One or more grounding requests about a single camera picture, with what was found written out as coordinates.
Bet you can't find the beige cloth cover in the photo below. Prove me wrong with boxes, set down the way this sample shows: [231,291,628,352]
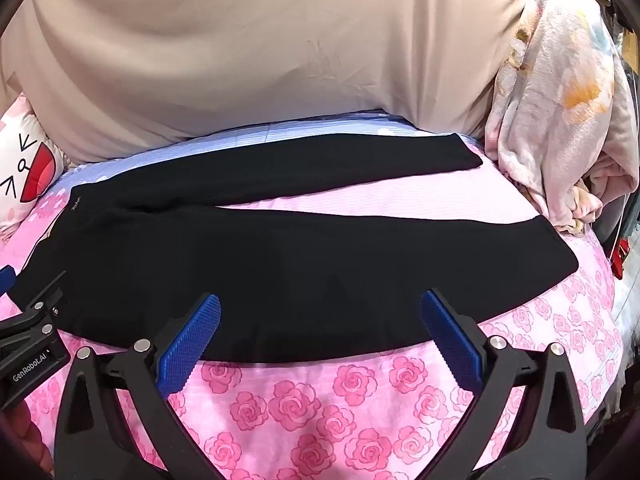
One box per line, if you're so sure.
[0,0,541,166]

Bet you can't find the black pants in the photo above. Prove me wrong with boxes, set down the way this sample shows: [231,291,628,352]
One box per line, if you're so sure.
[10,132,566,363]

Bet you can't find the pink floral fleece blanket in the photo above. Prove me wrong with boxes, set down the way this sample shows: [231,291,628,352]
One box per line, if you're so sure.
[482,0,640,236]

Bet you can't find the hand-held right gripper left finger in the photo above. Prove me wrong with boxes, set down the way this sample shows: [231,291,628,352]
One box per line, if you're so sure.
[52,292,223,480]

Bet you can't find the person's left hand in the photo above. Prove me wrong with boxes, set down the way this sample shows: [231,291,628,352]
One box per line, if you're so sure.
[0,395,53,476]

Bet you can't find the small red object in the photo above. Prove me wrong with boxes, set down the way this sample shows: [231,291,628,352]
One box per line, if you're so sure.
[610,240,629,281]

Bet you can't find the white cartoon cat pillow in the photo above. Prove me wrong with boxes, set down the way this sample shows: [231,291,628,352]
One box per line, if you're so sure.
[0,95,68,241]

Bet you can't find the pink rose print bedsheet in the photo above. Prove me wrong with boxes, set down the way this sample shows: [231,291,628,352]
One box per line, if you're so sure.
[0,110,631,480]

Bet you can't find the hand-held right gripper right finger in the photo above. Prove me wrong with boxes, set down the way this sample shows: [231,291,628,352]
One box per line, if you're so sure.
[420,287,588,480]

